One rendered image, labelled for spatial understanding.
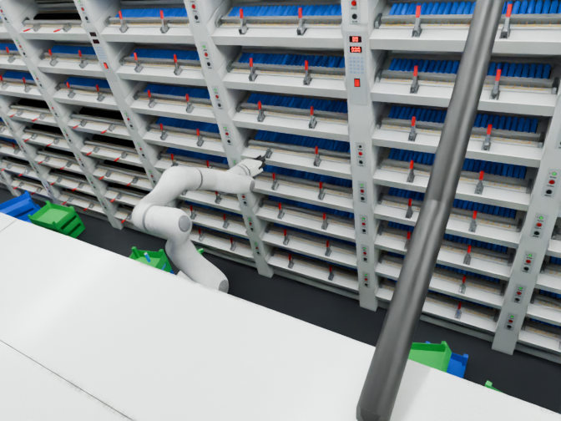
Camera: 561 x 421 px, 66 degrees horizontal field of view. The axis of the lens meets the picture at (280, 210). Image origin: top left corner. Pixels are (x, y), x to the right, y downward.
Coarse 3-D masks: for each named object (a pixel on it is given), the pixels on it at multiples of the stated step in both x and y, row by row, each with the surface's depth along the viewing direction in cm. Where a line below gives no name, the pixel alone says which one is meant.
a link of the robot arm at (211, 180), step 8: (200, 168) 167; (208, 176) 167; (216, 176) 172; (224, 176) 174; (232, 176) 175; (240, 176) 177; (248, 176) 182; (200, 184) 164; (208, 184) 168; (216, 184) 173; (224, 184) 174; (232, 184) 175; (240, 184) 177; (248, 184) 181; (232, 192) 177; (240, 192) 179; (248, 192) 184
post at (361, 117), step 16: (368, 0) 143; (368, 16) 146; (368, 48) 152; (368, 64) 156; (368, 80) 160; (368, 96) 164; (352, 112) 172; (368, 112) 168; (352, 128) 176; (368, 128) 172; (352, 144) 181; (368, 144) 177; (352, 160) 187; (368, 160) 182; (352, 176) 192; (368, 176) 188; (368, 192) 193; (368, 208) 199; (368, 224) 205; (368, 240) 212; (368, 272) 227; (368, 288) 236; (368, 304) 244
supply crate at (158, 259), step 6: (132, 252) 248; (138, 252) 250; (144, 252) 248; (150, 252) 247; (156, 252) 245; (162, 252) 242; (132, 258) 247; (138, 258) 251; (144, 258) 250; (150, 258) 249; (156, 258) 248; (162, 258) 242; (150, 264) 245; (156, 264) 237; (162, 264) 242
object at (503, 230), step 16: (384, 192) 204; (400, 192) 199; (416, 192) 198; (384, 208) 199; (400, 208) 196; (416, 208) 194; (464, 208) 185; (480, 208) 182; (496, 208) 180; (448, 224) 185; (464, 224) 183; (480, 224) 180; (496, 224) 179; (512, 224) 176; (480, 240) 181; (496, 240) 176; (512, 240) 173
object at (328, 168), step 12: (252, 132) 225; (240, 144) 218; (252, 156) 216; (276, 156) 211; (288, 156) 209; (300, 156) 206; (312, 156) 204; (324, 156) 202; (288, 168) 210; (300, 168) 206; (312, 168) 201; (324, 168) 198; (336, 168) 196; (348, 168) 194
